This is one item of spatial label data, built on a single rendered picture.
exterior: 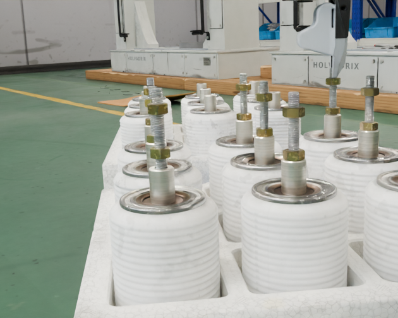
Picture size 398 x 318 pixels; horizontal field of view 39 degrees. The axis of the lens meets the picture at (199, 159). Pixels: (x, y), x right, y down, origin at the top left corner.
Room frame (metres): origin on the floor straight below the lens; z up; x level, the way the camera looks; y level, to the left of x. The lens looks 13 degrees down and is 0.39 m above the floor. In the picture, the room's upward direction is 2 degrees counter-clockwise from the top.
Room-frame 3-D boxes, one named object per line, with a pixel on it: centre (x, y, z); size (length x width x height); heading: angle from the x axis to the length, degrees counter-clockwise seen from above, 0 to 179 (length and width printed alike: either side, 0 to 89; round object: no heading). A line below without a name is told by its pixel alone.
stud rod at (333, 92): (0.73, -0.18, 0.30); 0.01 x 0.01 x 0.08
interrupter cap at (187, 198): (0.47, 0.03, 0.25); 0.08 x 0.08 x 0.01
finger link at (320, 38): (0.71, -0.16, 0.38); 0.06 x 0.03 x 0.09; 83
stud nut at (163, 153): (0.47, 0.03, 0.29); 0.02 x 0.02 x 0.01; 3
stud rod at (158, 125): (0.47, 0.03, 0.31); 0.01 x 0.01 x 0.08
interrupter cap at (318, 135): (0.73, -0.18, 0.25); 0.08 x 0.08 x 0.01
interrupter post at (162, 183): (0.47, 0.03, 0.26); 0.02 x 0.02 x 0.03
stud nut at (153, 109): (0.47, 0.03, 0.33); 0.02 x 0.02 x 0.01; 3
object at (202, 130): (1.02, -0.02, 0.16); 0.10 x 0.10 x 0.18
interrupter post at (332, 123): (0.73, -0.18, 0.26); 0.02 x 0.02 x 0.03
